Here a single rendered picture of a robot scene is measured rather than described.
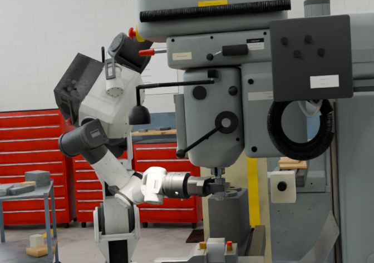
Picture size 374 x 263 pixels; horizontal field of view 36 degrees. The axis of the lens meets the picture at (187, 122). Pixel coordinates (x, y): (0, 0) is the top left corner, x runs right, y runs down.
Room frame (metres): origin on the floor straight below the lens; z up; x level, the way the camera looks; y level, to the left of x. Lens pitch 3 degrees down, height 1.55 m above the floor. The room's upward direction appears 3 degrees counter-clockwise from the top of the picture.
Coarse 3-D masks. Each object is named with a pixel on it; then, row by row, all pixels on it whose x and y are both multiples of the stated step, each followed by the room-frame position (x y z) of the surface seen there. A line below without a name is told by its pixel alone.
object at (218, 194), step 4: (220, 184) 1.85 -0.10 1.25; (224, 184) 1.86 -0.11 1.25; (212, 192) 1.86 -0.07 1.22; (216, 192) 1.85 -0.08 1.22; (220, 192) 1.85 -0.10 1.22; (224, 192) 1.86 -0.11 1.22; (212, 196) 1.87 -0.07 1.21; (216, 196) 1.85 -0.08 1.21; (220, 196) 1.85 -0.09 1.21; (224, 196) 1.85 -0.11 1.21
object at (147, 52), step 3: (141, 51) 2.01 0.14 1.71; (144, 51) 2.00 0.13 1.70; (147, 51) 2.00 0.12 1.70; (150, 51) 2.00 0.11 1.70; (153, 51) 2.00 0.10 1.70; (156, 51) 2.00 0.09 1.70; (159, 51) 2.00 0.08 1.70; (162, 51) 1.99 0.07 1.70; (165, 51) 1.99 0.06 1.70; (141, 54) 2.01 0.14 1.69; (144, 54) 2.00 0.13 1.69; (147, 54) 2.00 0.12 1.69; (150, 54) 2.00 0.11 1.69; (153, 54) 2.00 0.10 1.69
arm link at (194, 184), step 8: (176, 176) 1.90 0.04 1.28; (184, 176) 1.89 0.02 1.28; (192, 176) 1.91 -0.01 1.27; (208, 176) 1.92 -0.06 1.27; (176, 184) 1.88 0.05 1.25; (184, 184) 1.89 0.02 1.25; (192, 184) 1.86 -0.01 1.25; (200, 184) 1.84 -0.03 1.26; (176, 192) 1.88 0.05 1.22; (184, 192) 1.89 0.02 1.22; (192, 192) 1.86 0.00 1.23; (200, 192) 1.83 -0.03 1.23
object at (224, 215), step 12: (228, 192) 2.18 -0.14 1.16; (240, 192) 2.24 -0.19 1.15; (216, 204) 2.15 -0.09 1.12; (228, 204) 2.14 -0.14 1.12; (240, 204) 2.16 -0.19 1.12; (216, 216) 2.15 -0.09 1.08; (228, 216) 2.14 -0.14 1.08; (240, 216) 2.15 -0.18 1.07; (216, 228) 2.15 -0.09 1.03; (228, 228) 2.14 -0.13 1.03; (240, 228) 2.14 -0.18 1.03; (228, 240) 2.14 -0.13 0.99; (240, 240) 2.13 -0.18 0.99
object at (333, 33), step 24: (288, 24) 1.46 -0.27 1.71; (312, 24) 1.45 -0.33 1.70; (336, 24) 1.44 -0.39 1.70; (288, 48) 1.46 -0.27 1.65; (312, 48) 1.45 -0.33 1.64; (336, 48) 1.44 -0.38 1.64; (288, 72) 1.46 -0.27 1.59; (312, 72) 1.45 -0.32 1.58; (336, 72) 1.44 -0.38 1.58; (288, 96) 1.46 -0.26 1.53; (312, 96) 1.45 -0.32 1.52; (336, 96) 1.45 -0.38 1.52
